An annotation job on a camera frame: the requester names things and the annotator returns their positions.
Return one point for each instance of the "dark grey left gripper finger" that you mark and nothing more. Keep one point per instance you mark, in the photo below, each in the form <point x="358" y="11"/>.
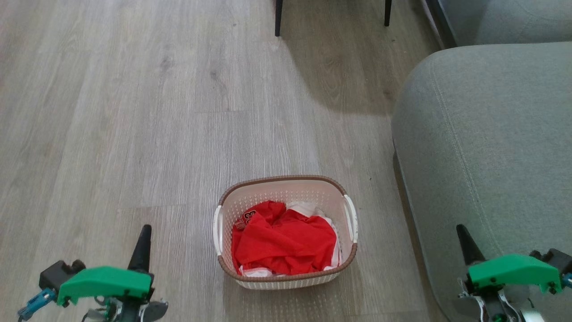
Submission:
<point x="142" y="252"/>

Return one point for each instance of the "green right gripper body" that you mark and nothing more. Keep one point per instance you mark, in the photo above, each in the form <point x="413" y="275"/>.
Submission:
<point x="514" y="270"/>

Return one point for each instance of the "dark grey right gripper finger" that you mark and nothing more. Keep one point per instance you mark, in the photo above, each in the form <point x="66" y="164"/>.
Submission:
<point x="469" y="248"/>

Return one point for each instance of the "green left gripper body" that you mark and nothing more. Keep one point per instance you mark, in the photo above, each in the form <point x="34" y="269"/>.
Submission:
<point x="107" y="282"/>

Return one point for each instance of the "white laundry basket brown rim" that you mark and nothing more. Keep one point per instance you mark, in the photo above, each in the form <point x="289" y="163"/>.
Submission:
<point x="286" y="190"/>

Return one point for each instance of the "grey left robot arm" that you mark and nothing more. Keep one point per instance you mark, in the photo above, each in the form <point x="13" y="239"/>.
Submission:
<point x="129" y="311"/>

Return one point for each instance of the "red jersey garment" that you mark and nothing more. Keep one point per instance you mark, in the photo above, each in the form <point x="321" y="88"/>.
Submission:
<point x="286" y="243"/>

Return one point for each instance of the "white garment red trim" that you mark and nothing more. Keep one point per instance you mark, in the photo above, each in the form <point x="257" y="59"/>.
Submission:
<point x="308" y="209"/>

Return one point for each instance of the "grey sofa seat cushion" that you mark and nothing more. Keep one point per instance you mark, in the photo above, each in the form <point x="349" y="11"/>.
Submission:
<point x="509" y="20"/>

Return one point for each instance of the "black chair leg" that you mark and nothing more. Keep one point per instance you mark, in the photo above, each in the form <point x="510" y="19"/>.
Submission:
<point x="278" y="18"/>
<point x="388" y="11"/>

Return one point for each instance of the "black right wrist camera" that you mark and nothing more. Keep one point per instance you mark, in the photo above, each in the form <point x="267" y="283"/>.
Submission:
<point x="556" y="260"/>

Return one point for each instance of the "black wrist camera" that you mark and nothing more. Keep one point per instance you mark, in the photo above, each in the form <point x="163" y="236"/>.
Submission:
<point x="58" y="275"/>
<point x="556" y="260"/>

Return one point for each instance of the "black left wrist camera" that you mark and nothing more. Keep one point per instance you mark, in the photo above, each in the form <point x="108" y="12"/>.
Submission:
<point x="58" y="275"/>

